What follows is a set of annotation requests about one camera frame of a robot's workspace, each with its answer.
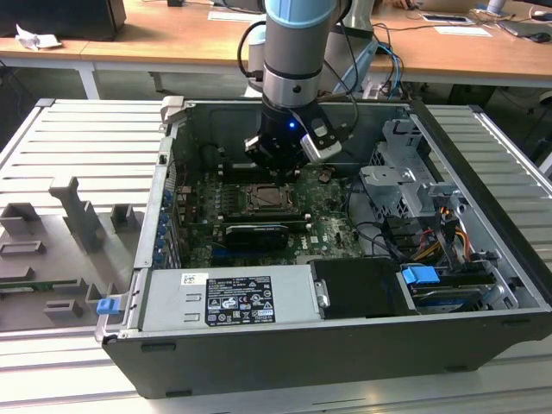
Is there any metal wire locking lever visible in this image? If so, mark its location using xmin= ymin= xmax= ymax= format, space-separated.
xmin=243 ymin=180 xmax=298 ymax=191
xmin=241 ymin=206 xmax=301 ymax=216

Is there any silver green CPU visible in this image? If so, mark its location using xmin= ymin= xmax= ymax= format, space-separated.
xmin=254 ymin=189 xmax=281 ymax=207

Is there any CPU socket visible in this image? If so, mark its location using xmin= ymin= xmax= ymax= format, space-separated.
xmin=235 ymin=180 xmax=299 ymax=216

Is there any green motherboard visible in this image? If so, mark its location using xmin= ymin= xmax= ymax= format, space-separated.
xmin=172 ymin=166 xmax=364 ymax=269

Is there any black graphics card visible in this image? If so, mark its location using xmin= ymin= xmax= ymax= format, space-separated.
xmin=223 ymin=221 xmax=292 ymax=253

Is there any metal drive cage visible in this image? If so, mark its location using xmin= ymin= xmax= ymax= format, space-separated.
xmin=359 ymin=118 xmax=465 ymax=226

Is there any white paper sheet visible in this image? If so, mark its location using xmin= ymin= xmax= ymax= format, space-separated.
xmin=207 ymin=9 xmax=260 ymax=22
xmin=432 ymin=25 xmax=493 ymax=38

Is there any long wooden desk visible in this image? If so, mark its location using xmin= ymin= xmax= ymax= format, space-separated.
xmin=0 ymin=0 xmax=552 ymax=103

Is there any black label sticker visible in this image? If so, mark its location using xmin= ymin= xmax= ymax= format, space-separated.
xmin=204 ymin=275 xmax=275 ymax=326

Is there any black plastic shroud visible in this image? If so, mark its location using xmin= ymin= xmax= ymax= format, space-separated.
xmin=309 ymin=255 xmax=417 ymax=321

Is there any hard disk in blue carrier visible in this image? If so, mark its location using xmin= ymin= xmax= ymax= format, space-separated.
xmin=398 ymin=265 xmax=508 ymax=315

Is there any silver power supply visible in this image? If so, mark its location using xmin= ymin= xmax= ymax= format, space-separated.
xmin=139 ymin=264 xmax=325 ymax=334

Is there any white framed tablet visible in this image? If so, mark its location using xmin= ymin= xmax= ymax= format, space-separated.
xmin=420 ymin=12 xmax=472 ymax=25

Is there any black grey PC case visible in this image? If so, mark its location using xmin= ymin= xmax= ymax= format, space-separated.
xmin=101 ymin=97 xmax=552 ymax=400

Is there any blue plastic latch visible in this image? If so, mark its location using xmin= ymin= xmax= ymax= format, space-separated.
xmin=97 ymin=297 xmax=120 ymax=317

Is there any grey parts rack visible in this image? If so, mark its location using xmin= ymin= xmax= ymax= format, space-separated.
xmin=0 ymin=174 xmax=146 ymax=334

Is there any black box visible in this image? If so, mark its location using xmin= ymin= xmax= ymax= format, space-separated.
xmin=0 ymin=0 xmax=128 ymax=42

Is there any crumpled white paper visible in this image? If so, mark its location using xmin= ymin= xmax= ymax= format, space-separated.
xmin=15 ymin=23 xmax=62 ymax=51

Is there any dark grey laptop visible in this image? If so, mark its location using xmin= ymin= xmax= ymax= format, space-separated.
xmin=499 ymin=19 xmax=552 ymax=41

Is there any green RAM stick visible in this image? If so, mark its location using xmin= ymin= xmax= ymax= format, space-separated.
xmin=0 ymin=279 xmax=81 ymax=292

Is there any black camera bracket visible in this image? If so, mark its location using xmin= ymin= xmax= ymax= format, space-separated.
xmin=300 ymin=106 xmax=347 ymax=144

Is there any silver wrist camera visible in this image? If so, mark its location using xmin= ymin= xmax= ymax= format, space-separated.
xmin=300 ymin=122 xmax=344 ymax=165

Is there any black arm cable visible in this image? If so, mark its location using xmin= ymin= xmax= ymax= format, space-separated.
xmin=238 ymin=20 xmax=271 ymax=84

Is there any blue cable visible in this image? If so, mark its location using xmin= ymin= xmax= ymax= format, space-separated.
xmin=374 ymin=25 xmax=405 ymax=95

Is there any yellow wire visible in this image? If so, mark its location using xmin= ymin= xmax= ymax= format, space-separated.
xmin=413 ymin=240 xmax=444 ymax=263

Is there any orange wire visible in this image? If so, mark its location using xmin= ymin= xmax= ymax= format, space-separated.
xmin=448 ymin=228 xmax=472 ymax=260

